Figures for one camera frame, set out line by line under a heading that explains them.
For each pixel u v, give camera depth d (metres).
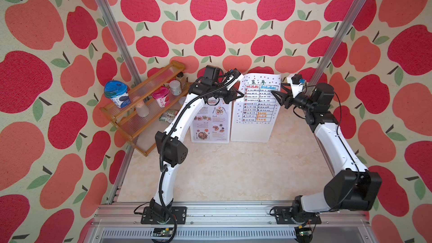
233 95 0.70
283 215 0.73
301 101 0.65
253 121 0.88
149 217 0.73
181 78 1.01
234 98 0.77
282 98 0.68
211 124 0.91
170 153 0.55
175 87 0.99
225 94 0.71
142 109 0.90
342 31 0.85
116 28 0.85
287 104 0.69
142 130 0.86
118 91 0.72
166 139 0.51
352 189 0.42
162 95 0.90
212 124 0.91
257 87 0.77
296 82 0.61
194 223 0.74
